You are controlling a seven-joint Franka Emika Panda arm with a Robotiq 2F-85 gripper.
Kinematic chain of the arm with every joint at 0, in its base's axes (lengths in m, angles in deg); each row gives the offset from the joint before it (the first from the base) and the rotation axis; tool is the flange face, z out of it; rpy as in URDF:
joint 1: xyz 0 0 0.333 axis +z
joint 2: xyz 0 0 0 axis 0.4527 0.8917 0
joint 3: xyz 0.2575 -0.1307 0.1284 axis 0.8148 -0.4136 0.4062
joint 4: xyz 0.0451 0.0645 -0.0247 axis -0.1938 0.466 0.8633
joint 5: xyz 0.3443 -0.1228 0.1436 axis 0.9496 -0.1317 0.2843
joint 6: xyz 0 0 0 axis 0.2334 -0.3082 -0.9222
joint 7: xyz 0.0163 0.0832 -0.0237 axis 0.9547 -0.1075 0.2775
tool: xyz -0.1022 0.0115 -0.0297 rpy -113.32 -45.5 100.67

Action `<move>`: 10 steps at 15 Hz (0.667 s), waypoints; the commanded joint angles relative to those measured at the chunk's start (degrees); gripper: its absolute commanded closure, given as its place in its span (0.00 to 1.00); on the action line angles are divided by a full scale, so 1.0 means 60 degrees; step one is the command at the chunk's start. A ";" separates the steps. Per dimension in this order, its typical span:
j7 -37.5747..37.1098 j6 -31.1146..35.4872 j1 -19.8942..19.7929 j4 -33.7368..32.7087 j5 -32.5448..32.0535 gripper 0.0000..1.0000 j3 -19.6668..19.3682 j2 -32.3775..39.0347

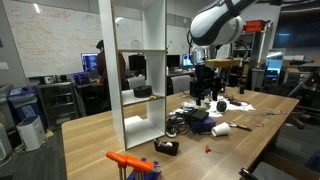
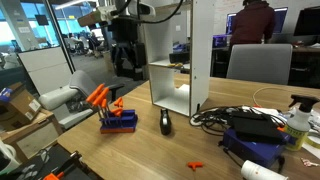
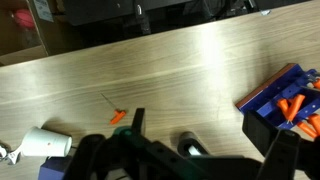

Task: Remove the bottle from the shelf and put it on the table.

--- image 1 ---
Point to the white paper cup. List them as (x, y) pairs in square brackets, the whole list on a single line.
[(221, 129)]

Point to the person in maroon hoodie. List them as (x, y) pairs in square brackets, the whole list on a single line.
[(102, 68)]

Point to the black metal shelf cart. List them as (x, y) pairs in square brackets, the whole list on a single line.
[(58, 102)]

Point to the small orange T-handle key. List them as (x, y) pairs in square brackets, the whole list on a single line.
[(207, 149)]

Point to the white air purifier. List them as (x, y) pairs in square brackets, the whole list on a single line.
[(31, 132)]

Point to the blue recycling bin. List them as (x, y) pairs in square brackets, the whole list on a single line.
[(25, 103)]

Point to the grey office chair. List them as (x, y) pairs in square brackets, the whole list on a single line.
[(181, 83)]

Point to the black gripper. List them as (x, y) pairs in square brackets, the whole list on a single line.
[(205, 78)]

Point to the white wooden shelf unit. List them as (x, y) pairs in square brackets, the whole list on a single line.
[(137, 30)]

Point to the computer monitor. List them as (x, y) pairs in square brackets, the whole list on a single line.
[(89, 62)]

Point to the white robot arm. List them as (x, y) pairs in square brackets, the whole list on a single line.
[(217, 24)]

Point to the black object on shelf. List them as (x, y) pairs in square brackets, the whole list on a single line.
[(142, 91)]

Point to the screwdriver on table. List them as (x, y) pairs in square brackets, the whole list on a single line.
[(232, 124)]

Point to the blue box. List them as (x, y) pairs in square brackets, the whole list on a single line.
[(205, 126)]

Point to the yellow sponge block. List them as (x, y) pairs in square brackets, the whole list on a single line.
[(222, 63)]

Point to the black power adapter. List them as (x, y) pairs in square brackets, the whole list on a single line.
[(198, 115)]

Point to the black tape dispenser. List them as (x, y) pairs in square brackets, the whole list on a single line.
[(169, 148)]

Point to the black cylindrical speaker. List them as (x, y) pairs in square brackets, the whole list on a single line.
[(221, 106)]

